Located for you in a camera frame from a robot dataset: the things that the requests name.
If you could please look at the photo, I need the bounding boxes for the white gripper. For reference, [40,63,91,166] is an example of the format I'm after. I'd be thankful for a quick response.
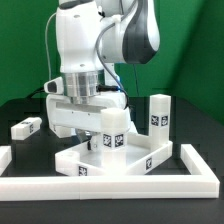
[45,91,138,138]

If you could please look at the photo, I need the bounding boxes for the white desk tabletop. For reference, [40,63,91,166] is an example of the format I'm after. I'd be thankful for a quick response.
[55,133,173,176]

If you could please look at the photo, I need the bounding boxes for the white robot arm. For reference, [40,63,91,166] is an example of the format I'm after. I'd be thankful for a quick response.
[44,0,160,137]

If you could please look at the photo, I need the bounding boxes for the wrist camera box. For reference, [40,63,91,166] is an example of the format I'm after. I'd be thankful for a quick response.
[44,77,64,94]

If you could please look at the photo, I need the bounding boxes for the black cables on table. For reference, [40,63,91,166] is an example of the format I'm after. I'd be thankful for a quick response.
[26,87,48,100]

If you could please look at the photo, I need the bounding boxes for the white cable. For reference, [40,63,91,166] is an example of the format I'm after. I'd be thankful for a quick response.
[44,13,58,84]

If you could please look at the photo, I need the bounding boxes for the white U-shaped fixture frame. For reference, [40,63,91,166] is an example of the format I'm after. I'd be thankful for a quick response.
[0,144,220,201]

